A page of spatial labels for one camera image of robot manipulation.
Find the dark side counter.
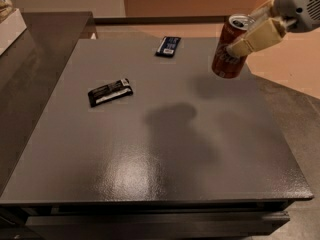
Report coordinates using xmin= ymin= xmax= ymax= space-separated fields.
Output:
xmin=0 ymin=12 xmax=96 ymax=194

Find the red coke can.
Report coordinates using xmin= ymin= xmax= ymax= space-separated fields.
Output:
xmin=211 ymin=14 xmax=255 ymax=79

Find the black snack bar wrapper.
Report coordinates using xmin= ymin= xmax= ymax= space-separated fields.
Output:
xmin=88 ymin=78 xmax=133 ymax=107

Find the white box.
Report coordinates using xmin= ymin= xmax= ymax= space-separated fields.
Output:
xmin=0 ymin=9 xmax=27 ymax=55

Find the blue snack bar wrapper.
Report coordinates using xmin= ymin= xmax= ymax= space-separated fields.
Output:
xmin=155 ymin=36 xmax=181 ymax=58

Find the snack bag on box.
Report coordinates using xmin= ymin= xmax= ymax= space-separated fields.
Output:
xmin=0 ymin=0 xmax=13 ymax=23

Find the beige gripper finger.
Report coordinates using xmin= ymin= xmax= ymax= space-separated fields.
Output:
xmin=226 ymin=17 xmax=287 ymax=57
xmin=250 ymin=0 xmax=274 ymax=20

